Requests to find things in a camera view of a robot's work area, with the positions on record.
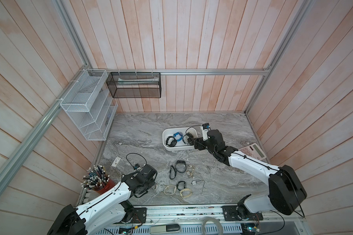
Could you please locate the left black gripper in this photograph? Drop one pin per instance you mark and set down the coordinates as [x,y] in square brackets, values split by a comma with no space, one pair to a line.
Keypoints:
[152,183]

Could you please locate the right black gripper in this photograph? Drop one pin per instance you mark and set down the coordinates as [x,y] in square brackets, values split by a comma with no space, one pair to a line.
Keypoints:
[199,141]

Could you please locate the black sport watch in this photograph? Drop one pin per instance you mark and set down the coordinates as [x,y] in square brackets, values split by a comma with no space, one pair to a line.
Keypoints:
[171,141]
[188,139]

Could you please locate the blue band watch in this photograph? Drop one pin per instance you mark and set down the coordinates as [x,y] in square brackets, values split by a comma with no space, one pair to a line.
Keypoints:
[178,136]

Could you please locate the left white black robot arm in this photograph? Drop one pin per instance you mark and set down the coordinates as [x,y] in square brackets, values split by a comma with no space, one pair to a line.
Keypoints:
[111,207]

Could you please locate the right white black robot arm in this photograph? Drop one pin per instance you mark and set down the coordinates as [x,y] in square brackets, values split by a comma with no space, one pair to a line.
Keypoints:
[285,190]

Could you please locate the gold metal link watch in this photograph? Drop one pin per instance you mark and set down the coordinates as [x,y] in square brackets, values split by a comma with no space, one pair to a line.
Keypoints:
[190,171]

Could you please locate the white plastic storage box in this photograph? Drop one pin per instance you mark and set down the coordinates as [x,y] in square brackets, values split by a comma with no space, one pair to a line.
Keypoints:
[180,145]

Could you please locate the small black band watch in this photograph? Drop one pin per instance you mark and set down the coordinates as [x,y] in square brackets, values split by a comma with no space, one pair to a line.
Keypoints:
[181,185]

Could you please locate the yellow cream band watch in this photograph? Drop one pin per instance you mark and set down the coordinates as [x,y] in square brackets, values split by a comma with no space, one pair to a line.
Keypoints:
[185,193]

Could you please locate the small white tag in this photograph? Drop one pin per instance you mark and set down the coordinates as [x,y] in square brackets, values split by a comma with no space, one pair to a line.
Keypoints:
[116,162]

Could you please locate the pink white calculator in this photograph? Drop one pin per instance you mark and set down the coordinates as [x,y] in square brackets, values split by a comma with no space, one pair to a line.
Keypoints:
[254,151]

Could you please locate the red cup of pens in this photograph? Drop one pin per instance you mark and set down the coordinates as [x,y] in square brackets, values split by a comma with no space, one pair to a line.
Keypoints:
[97,180]

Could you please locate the grey black handheld device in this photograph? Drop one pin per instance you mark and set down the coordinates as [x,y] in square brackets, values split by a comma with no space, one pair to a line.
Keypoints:
[163,229]

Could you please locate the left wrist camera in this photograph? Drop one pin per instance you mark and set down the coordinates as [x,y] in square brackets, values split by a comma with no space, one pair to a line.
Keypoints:
[137,167]

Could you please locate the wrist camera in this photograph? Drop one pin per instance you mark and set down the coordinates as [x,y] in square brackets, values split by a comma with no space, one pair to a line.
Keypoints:
[137,167]
[205,128]

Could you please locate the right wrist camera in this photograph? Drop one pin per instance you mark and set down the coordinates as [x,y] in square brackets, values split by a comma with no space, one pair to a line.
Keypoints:
[205,128]

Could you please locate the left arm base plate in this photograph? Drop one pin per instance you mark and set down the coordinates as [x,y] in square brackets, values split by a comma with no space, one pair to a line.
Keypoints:
[135,215]

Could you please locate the front aluminium mounting rail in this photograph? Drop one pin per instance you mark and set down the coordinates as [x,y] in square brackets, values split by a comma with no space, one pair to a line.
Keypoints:
[157,215]

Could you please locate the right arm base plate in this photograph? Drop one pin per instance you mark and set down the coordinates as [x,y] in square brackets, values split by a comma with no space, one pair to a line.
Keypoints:
[240,213]

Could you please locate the horizontal aluminium rail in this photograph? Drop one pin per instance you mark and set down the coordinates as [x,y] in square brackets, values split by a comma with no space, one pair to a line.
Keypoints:
[196,71]

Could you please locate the white wire mesh shelf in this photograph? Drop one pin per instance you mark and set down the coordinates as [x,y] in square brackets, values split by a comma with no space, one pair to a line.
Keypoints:
[89,104]

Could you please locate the black mesh wall basket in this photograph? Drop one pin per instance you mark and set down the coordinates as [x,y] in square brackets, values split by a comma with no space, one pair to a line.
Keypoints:
[134,85]

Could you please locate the left aluminium frame rail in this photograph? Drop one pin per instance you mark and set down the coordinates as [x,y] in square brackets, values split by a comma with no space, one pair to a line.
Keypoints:
[13,164]

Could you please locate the right aluminium frame post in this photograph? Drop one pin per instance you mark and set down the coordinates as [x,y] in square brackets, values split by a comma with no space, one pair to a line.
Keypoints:
[302,10]

